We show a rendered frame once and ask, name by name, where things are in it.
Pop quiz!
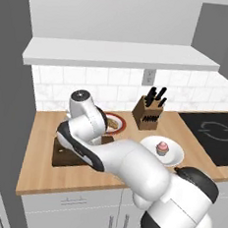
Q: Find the dark brown cutting board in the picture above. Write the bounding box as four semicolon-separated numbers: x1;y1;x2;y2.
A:
51;129;116;173

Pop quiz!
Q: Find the grey tall cabinet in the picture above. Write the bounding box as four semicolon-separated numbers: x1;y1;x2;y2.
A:
0;0;52;228

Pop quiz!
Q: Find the brown pastry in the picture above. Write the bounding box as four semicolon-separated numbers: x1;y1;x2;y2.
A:
105;117;121;132

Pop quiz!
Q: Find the red rimmed white plate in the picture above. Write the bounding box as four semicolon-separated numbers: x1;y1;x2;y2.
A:
101;112;129;137

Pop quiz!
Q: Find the wooden knife block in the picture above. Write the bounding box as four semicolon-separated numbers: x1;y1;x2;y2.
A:
130;93;166;134

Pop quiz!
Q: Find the pink frosted cupcake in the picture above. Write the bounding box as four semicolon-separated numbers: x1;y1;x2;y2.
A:
154;140;171;158

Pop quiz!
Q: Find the plain white plate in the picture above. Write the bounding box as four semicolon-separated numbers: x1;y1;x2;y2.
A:
137;134;187;169

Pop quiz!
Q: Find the white range hood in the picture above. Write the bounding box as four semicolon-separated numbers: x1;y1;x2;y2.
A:
3;0;228;86

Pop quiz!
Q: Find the white drawer front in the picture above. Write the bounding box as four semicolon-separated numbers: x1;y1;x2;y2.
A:
19;178;125;223

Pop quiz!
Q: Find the black glass hob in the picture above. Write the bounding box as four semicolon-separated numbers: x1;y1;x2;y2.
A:
174;105;228;168

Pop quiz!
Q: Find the white cupboard door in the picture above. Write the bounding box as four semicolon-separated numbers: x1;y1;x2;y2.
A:
22;198;121;228
116;187;150;228

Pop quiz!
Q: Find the white cupboard run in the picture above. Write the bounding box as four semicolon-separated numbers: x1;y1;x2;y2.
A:
201;178;228;228

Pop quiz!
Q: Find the black handled knife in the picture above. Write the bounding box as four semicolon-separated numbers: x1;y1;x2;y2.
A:
152;85;168;103
157;96;169;109
143;85;158;108

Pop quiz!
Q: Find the grey wall outlet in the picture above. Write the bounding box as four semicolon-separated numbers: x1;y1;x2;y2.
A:
141;68;157;87

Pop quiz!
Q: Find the grey drawer handle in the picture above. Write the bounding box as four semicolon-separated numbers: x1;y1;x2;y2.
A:
60;196;89;208

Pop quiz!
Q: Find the grey cupboard door handle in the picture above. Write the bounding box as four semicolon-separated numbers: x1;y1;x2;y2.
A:
107;214;115;228
122;212;131;228

